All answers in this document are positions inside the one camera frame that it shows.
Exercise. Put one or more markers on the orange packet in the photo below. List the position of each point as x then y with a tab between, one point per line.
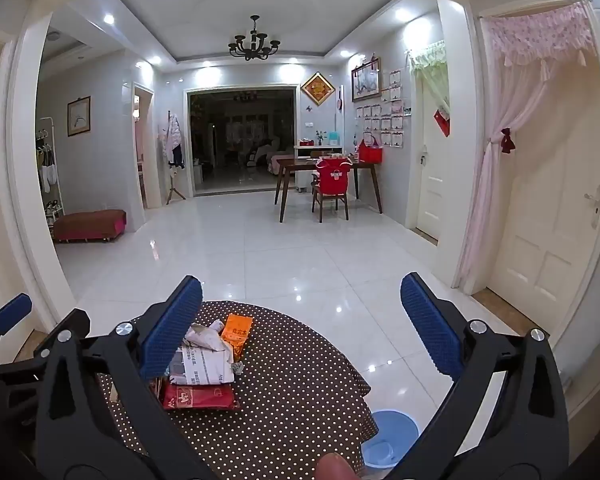
237	335

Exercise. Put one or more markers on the red door hanging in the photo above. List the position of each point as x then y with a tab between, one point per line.
442	121

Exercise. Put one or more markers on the group of wall certificates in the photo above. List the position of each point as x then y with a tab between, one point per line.
380	122

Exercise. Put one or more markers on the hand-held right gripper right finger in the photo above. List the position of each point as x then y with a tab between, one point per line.
430	330

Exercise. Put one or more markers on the black chandelier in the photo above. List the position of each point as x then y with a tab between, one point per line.
252	45

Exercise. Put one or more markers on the white coat rack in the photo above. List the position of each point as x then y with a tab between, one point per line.
51	122

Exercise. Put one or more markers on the light blue appliance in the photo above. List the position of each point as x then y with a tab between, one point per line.
334	139

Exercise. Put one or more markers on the wide white panel door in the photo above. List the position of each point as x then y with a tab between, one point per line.
545	220

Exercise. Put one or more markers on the brown polka dot tablecloth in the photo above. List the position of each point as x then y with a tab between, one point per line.
290	385

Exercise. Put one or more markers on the narrow white door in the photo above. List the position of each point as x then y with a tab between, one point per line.
432	195

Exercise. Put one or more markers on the white bottle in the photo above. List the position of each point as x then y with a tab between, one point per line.
207	335

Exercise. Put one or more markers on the pink hanging jacket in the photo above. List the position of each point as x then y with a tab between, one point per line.
172	135

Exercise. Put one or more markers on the pink door curtain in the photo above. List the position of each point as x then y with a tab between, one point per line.
530	35

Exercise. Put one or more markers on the white sideboard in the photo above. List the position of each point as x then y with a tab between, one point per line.
305	150

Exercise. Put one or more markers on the red hanging wall ornament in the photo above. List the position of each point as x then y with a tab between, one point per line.
339	102

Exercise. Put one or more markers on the white armchair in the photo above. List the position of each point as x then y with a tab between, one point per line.
266	154

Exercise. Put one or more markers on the wooden chair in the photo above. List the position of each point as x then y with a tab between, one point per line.
330	202

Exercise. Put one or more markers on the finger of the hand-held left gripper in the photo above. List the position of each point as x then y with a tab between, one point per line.
11	312
75	322

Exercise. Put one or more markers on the red basket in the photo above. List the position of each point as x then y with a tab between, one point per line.
370	152

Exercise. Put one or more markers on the red packet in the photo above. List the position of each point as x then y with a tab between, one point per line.
200	397

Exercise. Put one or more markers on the red upholstered bench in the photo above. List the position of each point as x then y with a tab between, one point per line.
90	222

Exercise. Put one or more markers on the blue white cardboard box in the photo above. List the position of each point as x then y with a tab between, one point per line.
205	367

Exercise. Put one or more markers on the wooden coat stand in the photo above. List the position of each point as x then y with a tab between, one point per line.
174	190

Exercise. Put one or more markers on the wooden dining table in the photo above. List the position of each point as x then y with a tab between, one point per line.
300	162

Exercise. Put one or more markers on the white hanging bag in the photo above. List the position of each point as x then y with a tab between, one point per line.
48	172

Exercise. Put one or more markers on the red diamond wall decoration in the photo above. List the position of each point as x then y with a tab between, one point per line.
318	89

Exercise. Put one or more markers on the small framed painting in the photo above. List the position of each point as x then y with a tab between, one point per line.
79	116

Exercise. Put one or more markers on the green door curtain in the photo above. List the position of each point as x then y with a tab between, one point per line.
430	57

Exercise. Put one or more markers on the large framed picture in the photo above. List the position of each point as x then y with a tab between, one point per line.
366	82

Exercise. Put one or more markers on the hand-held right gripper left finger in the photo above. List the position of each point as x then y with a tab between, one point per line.
172	330

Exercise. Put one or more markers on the red chair cover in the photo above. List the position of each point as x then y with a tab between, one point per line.
332	177

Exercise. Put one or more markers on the person's right hand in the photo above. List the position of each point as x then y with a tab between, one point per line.
335	467

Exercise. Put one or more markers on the blue trash bin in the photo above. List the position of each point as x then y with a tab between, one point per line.
390	435

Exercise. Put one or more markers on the dark red bow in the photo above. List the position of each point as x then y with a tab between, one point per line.
507	141

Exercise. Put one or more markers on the pink sofa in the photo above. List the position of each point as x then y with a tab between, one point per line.
282	162

